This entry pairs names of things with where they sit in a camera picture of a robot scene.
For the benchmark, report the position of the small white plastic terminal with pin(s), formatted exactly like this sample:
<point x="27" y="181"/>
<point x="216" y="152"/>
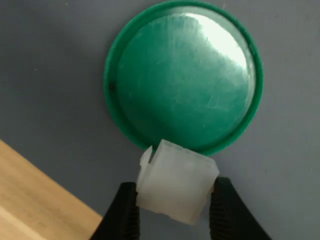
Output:
<point x="175" y="185"/>

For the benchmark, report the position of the round green lid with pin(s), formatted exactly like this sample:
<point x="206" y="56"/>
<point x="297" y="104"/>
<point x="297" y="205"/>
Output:
<point x="182" y="82"/>

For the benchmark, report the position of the dark grey mat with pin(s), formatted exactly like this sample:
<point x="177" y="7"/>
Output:
<point x="50" y="75"/>

